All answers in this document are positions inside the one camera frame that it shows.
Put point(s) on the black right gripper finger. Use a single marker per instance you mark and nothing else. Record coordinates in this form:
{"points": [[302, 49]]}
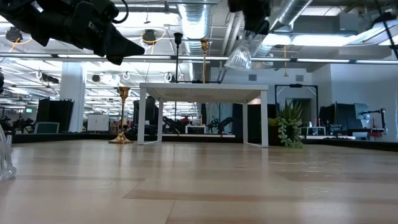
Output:
{"points": [[256, 21]]}

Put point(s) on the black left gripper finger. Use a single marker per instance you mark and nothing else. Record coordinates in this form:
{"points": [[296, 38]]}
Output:
{"points": [[119, 46]]}

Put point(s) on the clear ribbed glass candle holder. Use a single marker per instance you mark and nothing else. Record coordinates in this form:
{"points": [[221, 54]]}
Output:
{"points": [[239, 57], [6, 171]]}

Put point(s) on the tall gold candlestick holder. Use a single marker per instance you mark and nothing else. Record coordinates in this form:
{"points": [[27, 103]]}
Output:
{"points": [[121, 139], [204, 43]]}

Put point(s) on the tall black candlestick holder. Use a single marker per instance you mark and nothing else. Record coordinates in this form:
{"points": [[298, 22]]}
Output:
{"points": [[178, 37]]}

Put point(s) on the black background robot arm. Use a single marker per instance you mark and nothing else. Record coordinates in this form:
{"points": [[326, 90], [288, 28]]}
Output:
{"points": [[222, 123], [169, 123]]}

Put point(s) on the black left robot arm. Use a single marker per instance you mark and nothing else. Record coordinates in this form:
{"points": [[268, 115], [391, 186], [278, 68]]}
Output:
{"points": [[15, 12]]}

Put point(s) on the black jointed desk arm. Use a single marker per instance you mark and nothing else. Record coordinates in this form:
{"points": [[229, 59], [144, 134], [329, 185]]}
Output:
{"points": [[383, 111]]}

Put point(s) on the rectangular ceiling light panel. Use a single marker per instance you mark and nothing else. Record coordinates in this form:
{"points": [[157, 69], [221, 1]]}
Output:
{"points": [[311, 40]]}

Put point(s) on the white building column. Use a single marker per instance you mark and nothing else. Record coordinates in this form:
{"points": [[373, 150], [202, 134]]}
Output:
{"points": [[73, 93]]}

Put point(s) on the long ceiling light bar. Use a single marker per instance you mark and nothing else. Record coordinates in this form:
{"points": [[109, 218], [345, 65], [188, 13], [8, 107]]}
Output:
{"points": [[311, 59]]}

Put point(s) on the white perforated metal shelf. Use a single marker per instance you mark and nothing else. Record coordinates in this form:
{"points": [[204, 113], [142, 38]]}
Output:
{"points": [[202, 86]]}

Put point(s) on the black room partition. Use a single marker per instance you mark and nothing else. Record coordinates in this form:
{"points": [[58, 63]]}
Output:
{"points": [[54, 113]]}

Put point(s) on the small background monitor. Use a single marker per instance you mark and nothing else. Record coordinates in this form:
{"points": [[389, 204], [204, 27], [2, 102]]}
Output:
{"points": [[46, 128]]}

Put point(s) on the green potted succulent plant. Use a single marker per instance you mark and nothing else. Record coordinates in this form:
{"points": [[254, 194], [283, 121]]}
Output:
{"points": [[290, 137]]}

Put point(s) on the black fabric backdrop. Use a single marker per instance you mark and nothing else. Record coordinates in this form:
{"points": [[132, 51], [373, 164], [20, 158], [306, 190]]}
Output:
{"points": [[339, 116]]}

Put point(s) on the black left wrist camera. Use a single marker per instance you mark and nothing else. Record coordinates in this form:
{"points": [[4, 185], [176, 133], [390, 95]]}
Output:
{"points": [[99, 9]]}

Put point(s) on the silver spiral ventilation duct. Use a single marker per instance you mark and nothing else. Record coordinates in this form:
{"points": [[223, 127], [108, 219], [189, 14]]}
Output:
{"points": [[194, 18], [295, 7]]}

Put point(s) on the black background frame stand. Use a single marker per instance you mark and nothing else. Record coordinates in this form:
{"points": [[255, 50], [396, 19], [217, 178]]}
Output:
{"points": [[295, 85]]}

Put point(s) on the black aluminium table frame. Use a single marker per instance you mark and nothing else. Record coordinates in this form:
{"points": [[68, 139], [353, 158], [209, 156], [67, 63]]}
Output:
{"points": [[62, 137]]}

